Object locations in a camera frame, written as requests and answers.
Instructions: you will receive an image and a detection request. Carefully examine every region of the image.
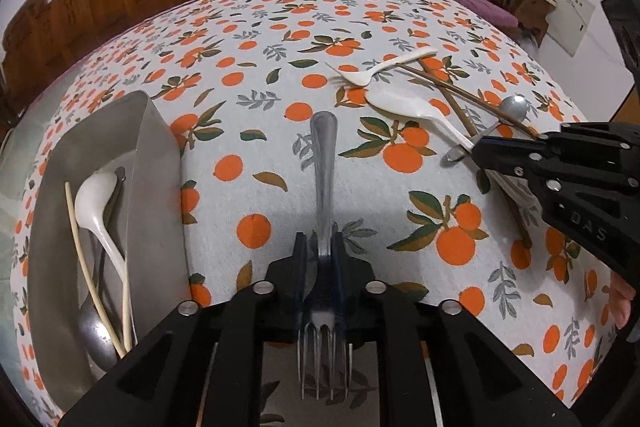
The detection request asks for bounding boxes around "white plastic fork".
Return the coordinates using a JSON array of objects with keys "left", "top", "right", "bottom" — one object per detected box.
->
[{"left": 326, "top": 47, "right": 438, "bottom": 86}]

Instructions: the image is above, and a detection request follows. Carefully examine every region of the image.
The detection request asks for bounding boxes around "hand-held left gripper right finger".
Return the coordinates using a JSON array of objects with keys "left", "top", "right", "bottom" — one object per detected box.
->
[{"left": 332, "top": 232, "right": 583, "bottom": 427}]

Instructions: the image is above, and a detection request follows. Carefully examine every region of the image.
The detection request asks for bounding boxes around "cream panel board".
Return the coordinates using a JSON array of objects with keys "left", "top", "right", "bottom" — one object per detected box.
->
[{"left": 542, "top": 0, "right": 597, "bottom": 58}]

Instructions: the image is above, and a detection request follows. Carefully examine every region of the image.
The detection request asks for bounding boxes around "clear plastic bag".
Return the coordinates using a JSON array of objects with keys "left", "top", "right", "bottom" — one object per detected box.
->
[{"left": 515, "top": 27, "right": 547, "bottom": 54}]

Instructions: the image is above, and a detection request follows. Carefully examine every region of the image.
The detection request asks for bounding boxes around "white plastic spoon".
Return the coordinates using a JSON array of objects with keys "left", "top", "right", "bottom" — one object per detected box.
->
[{"left": 365, "top": 89, "right": 475, "bottom": 150}]

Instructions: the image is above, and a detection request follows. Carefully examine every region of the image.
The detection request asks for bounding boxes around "metal spoon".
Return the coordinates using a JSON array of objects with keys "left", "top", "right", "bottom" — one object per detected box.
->
[
  {"left": 440, "top": 94, "right": 528, "bottom": 162},
  {"left": 76, "top": 167, "right": 127, "bottom": 372}
]

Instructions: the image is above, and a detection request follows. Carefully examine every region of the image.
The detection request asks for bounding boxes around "orange print tablecloth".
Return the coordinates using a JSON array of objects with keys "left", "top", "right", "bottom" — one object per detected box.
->
[{"left": 10, "top": 0, "right": 631, "bottom": 427}]

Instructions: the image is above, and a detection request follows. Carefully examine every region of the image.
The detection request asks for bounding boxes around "metal fork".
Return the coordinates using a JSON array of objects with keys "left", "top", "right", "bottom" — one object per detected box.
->
[{"left": 297, "top": 111, "right": 353, "bottom": 403}]

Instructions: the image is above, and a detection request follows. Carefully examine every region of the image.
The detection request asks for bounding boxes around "person's right hand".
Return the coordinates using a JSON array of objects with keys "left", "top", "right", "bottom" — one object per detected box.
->
[{"left": 611, "top": 274, "right": 640, "bottom": 332}]

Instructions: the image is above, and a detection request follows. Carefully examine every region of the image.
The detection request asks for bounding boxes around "white deep soup spoon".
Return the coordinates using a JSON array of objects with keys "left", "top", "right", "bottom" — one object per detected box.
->
[{"left": 74, "top": 171, "right": 136, "bottom": 350}]

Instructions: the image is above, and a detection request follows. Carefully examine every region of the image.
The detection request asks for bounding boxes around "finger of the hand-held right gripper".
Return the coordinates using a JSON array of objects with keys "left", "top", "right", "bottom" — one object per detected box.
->
[
  {"left": 472, "top": 137, "right": 640, "bottom": 202},
  {"left": 537, "top": 123, "right": 640, "bottom": 152}
]

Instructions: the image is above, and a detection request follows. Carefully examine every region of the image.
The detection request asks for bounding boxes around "rectangular metal tray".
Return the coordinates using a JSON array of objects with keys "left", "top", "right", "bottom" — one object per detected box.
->
[{"left": 27, "top": 89, "right": 193, "bottom": 418}]

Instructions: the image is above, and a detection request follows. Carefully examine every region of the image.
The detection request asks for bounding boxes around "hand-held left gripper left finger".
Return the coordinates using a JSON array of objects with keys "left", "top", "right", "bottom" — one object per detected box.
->
[{"left": 60, "top": 232, "right": 308, "bottom": 427}]

